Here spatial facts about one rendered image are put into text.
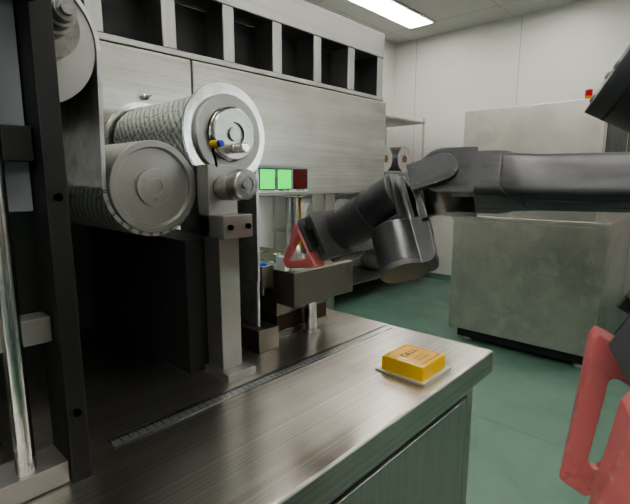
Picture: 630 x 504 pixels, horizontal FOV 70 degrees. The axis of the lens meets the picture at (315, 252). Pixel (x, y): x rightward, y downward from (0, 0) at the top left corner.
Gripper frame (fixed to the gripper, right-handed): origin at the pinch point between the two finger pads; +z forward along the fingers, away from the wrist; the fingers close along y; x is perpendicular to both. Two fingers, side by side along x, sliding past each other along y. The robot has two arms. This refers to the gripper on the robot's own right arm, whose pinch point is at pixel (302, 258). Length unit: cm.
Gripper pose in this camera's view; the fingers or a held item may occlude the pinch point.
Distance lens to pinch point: 67.4
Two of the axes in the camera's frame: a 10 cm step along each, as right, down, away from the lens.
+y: 6.7, -1.3, 7.3
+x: -3.9, -9.0, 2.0
